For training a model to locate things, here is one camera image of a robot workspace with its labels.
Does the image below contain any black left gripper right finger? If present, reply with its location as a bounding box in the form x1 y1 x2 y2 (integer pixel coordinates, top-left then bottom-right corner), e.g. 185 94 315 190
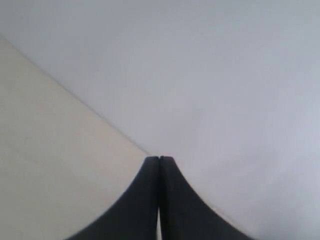
159 156 251 240

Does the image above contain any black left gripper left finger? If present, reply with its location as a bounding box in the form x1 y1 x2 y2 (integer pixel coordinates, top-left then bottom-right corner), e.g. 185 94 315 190
69 156 160 240

